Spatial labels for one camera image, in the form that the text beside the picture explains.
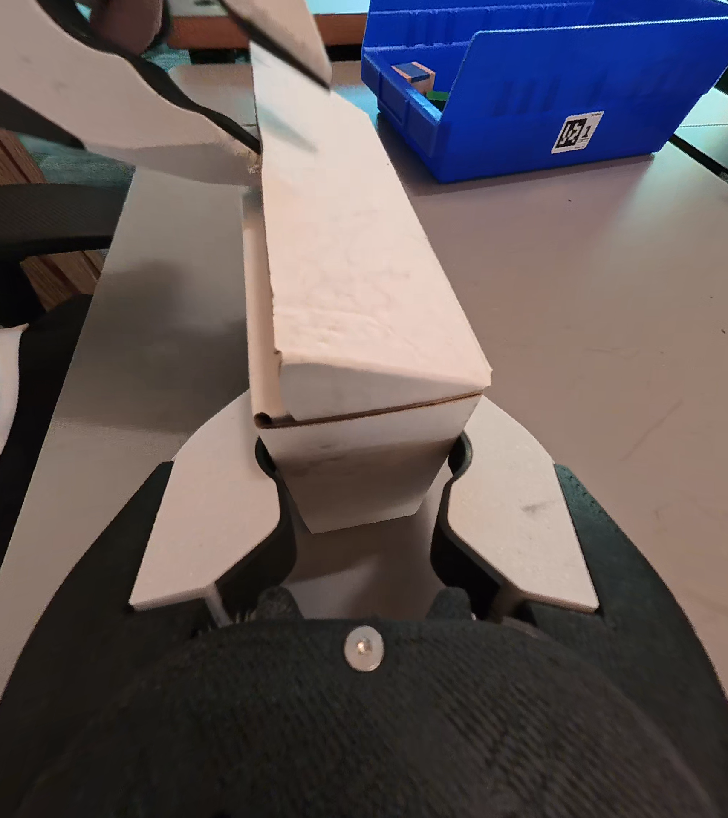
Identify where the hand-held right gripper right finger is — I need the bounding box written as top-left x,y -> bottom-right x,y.
429,395 -> 601,624

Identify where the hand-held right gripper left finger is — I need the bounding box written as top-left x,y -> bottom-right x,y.
127,392 -> 298,630

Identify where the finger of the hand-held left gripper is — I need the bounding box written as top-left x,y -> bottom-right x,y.
219,0 -> 334,92
0,0 -> 264,187

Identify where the white cardboard mailer box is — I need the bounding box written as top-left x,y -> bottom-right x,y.
241,38 -> 494,536

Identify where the blue plastic bin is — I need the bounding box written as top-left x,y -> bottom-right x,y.
359,0 -> 728,186

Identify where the person's left hand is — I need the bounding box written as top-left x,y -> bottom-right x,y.
92,0 -> 172,53

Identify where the blue topped wooden cube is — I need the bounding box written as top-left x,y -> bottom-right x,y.
391,61 -> 435,92

